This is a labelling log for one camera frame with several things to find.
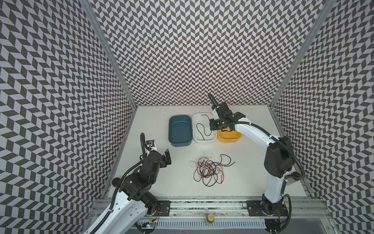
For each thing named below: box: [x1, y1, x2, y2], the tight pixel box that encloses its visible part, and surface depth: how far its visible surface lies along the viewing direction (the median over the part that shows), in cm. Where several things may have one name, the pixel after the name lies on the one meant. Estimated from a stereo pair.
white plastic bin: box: [191, 112, 218, 144], surface depth 103 cm
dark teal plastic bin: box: [168, 114, 194, 147], surface depth 103 cm
